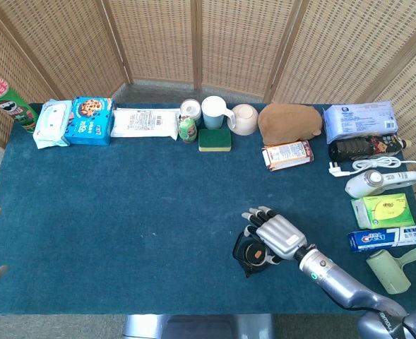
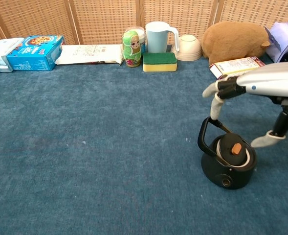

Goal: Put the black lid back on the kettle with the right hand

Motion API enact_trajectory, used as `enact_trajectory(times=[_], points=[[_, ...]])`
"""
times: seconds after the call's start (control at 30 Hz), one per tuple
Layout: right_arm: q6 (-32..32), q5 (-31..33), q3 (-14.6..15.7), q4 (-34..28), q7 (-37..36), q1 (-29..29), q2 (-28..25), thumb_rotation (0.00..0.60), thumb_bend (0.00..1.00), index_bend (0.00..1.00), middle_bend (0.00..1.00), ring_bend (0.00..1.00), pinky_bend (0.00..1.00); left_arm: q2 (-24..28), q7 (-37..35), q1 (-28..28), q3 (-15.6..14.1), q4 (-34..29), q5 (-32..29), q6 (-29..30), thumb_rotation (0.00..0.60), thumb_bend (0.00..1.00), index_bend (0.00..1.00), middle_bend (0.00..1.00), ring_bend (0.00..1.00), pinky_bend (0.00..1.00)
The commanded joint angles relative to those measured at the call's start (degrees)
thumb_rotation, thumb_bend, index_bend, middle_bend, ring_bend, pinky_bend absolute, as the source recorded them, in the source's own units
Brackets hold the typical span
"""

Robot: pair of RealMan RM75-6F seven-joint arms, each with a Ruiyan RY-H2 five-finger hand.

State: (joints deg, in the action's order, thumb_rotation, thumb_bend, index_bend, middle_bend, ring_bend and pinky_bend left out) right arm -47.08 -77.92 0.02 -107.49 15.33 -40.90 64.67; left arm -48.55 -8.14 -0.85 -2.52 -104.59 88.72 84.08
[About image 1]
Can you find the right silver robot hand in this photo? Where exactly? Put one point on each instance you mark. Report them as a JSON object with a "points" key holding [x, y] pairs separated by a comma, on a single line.
{"points": [[282, 236]]}

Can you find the black teapot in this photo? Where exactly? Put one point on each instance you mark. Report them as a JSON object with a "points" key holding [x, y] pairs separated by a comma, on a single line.
{"points": [[241, 250]]}

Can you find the white plastic lidded container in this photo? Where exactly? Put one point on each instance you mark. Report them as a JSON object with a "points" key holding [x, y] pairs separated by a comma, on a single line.
{"points": [[190, 107]]}

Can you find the brown white snack box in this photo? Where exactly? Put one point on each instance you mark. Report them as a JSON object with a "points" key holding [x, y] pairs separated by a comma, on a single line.
{"points": [[288, 154]]}

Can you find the blue Crest toothpaste box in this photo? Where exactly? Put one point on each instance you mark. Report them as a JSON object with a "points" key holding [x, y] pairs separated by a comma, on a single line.
{"points": [[373, 239]]}

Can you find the green tissue box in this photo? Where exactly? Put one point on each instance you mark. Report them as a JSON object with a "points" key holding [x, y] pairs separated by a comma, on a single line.
{"points": [[382, 210]]}

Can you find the white wet wipes pack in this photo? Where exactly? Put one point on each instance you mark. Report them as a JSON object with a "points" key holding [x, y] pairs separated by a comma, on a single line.
{"points": [[51, 124]]}

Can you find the green Pringles can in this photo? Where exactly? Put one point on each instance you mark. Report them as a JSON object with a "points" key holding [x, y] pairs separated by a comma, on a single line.
{"points": [[15, 107]]}

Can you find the pale green lint roller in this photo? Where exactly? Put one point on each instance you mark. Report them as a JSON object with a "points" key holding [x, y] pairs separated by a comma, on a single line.
{"points": [[387, 270]]}

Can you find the brown plush toy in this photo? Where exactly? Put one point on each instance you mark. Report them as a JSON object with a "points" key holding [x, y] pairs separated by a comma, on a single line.
{"points": [[289, 123]]}

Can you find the green yellow sponge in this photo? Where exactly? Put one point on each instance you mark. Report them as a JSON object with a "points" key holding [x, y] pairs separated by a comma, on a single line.
{"points": [[214, 140]]}

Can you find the dark sauce bottle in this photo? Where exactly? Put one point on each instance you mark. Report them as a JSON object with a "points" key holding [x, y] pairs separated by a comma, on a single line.
{"points": [[363, 146]]}

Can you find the beige upturned bowl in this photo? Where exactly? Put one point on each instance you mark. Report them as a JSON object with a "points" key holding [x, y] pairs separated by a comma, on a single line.
{"points": [[244, 119]]}

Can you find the grey robot torso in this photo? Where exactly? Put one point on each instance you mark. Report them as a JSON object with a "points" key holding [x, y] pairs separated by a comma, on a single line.
{"points": [[197, 326]]}

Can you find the blue table cloth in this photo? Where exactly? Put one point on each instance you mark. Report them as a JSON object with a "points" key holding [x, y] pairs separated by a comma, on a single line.
{"points": [[123, 219]]}

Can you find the blue cookie box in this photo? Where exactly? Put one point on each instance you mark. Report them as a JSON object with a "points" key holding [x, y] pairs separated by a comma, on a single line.
{"points": [[89, 121]]}

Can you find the lavender tissue pack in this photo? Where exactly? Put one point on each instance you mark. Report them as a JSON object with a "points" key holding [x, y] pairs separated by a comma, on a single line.
{"points": [[359, 120]]}

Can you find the small green bottle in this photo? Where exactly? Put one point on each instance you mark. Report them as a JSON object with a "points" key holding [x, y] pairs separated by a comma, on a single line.
{"points": [[186, 130]]}

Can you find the white flat plastic package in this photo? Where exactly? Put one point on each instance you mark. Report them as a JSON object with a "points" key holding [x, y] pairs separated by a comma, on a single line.
{"points": [[144, 123]]}

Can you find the woven bamboo folding screen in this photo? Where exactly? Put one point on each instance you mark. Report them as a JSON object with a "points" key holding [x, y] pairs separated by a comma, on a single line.
{"points": [[158, 39]]}

